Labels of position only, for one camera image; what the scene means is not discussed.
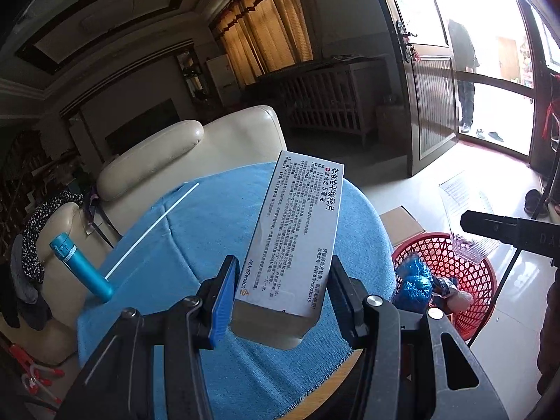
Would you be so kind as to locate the teal insulated bottle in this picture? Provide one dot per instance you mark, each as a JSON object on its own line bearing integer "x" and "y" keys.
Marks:
{"x": 83, "y": 267}

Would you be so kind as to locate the red plastic mesh basket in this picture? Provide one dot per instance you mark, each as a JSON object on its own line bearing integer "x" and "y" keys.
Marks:
{"x": 472, "y": 271}

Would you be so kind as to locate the brown wooden door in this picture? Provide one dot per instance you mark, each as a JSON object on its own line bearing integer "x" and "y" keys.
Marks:
{"x": 428, "y": 96}

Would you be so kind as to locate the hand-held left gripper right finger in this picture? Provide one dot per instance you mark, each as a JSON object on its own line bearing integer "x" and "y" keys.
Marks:
{"x": 345, "y": 310}

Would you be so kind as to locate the white medicine box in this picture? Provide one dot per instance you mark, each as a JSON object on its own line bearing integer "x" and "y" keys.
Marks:
{"x": 297, "y": 227}

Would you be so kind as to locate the dark clothing pile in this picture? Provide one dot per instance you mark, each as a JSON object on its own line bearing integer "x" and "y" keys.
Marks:
{"x": 22, "y": 297}

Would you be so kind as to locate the black shoe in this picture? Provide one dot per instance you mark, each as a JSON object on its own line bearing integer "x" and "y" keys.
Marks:
{"x": 534, "y": 203}

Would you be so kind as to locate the blue plastic bag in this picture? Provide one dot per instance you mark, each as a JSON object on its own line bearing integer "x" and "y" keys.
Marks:
{"x": 413, "y": 288}

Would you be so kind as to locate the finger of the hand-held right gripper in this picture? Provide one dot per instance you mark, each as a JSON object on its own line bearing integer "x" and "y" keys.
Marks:
{"x": 490, "y": 226}

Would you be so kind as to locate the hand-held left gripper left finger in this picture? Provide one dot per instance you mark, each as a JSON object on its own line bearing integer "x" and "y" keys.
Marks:
{"x": 222, "y": 302}

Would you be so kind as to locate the brown cardboard box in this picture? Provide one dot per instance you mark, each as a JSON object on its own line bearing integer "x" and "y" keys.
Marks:
{"x": 402, "y": 225}

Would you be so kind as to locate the white cabinet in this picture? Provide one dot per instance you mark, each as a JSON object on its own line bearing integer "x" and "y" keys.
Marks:
{"x": 222, "y": 79}

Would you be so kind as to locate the person's right forearm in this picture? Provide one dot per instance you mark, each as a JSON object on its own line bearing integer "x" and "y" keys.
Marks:
{"x": 552, "y": 332}

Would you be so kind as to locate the clear plastic container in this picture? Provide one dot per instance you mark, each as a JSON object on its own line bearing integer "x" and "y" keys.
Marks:
{"x": 463, "y": 210}

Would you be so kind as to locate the black polka dot cloth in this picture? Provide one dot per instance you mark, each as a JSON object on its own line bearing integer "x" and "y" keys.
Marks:
{"x": 41, "y": 227}

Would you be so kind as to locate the wooden crib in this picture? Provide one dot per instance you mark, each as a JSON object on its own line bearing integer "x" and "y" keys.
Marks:
{"x": 323, "y": 96}

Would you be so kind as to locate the thin white stick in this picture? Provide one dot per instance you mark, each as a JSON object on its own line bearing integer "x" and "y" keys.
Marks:
{"x": 148, "y": 232}

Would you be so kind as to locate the wooden staircase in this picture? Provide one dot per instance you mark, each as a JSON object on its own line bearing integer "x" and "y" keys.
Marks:
{"x": 22, "y": 175}

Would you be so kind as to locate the black television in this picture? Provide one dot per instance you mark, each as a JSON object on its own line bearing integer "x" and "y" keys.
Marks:
{"x": 144, "y": 127}

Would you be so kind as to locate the yellow curtains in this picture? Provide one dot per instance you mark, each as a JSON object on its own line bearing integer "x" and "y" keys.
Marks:
{"x": 267, "y": 26}

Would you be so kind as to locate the blue tablecloth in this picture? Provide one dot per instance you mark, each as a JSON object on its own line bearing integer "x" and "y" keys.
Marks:
{"x": 205, "y": 227}

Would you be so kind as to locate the cream leather sofa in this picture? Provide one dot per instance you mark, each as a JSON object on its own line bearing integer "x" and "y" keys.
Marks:
{"x": 175, "y": 153}

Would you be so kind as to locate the dark shoe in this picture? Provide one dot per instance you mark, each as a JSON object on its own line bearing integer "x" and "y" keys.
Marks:
{"x": 496, "y": 136}
{"x": 480, "y": 134}

